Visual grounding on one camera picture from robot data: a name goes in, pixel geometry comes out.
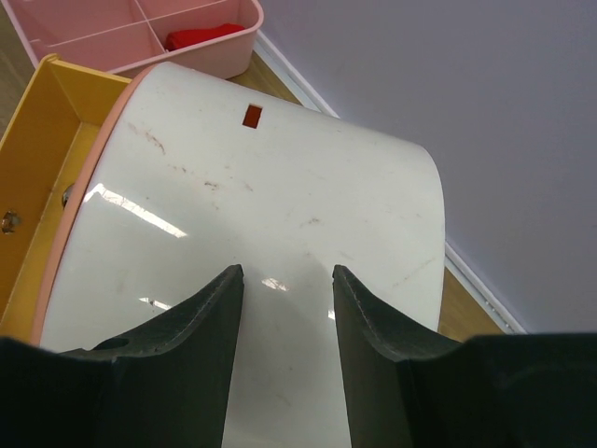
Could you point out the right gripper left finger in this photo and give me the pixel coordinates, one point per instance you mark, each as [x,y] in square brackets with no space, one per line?
[164,383]

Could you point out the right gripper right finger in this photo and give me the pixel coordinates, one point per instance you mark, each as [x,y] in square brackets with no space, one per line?
[408,386]

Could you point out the white round drawer cabinet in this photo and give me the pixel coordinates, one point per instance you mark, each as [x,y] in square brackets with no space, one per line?
[121,198]

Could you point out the red item right compartment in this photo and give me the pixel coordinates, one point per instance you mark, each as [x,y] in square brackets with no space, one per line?
[189,37]

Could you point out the pink compartment tray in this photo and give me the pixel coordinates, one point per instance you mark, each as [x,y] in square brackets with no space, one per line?
[125,37]

